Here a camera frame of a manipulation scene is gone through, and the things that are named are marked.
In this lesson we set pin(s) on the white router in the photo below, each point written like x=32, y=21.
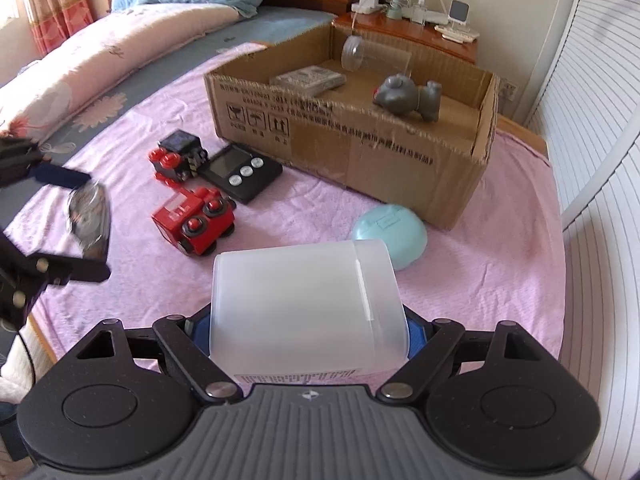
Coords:
x=425, y=12

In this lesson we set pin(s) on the teal round case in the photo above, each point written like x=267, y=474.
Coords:
x=390, y=232

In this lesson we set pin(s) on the patterned curtain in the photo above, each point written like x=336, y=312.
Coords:
x=60, y=5

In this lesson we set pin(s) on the pink floral quilt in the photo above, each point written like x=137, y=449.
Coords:
x=110, y=50

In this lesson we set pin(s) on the small white barcode box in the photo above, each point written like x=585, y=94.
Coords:
x=307, y=79

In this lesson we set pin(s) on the brown cardboard box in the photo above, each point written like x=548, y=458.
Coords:
x=380, y=165

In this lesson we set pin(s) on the black digital timer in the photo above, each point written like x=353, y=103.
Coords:
x=235, y=165

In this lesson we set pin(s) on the wooden nightstand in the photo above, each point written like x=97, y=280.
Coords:
x=430, y=42

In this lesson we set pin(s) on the white power strip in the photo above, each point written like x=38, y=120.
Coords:
x=367, y=5

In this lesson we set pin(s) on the pink towel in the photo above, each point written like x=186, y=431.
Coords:
x=480, y=270

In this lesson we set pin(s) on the blue-grey floral bedsheet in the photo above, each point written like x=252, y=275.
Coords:
x=150, y=90

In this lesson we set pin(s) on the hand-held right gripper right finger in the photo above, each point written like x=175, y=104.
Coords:
x=416, y=337

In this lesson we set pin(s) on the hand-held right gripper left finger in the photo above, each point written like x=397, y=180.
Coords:
x=200, y=332

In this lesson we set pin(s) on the white wall socket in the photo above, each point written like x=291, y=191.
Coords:
x=508, y=89

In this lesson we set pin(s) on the white camera on stand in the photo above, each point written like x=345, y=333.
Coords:
x=459, y=12

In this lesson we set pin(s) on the wooden bed frame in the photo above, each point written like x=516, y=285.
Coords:
x=525, y=135

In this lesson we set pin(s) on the white plastic bottle green label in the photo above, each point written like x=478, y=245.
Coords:
x=300, y=305

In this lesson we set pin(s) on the clear plastic cup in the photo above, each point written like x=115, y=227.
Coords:
x=370, y=57

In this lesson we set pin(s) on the grey toy figure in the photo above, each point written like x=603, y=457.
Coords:
x=400, y=95

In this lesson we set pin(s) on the red toy train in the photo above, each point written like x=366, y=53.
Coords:
x=195, y=220

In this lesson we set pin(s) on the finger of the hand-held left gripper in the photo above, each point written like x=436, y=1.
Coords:
x=60, y=267
x=60, y=175

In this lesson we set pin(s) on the white louvered closet door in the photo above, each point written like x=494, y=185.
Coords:
x=610, y=310
x=600, y=60

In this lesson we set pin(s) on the black toy train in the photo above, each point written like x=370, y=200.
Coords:
x=175, y=155

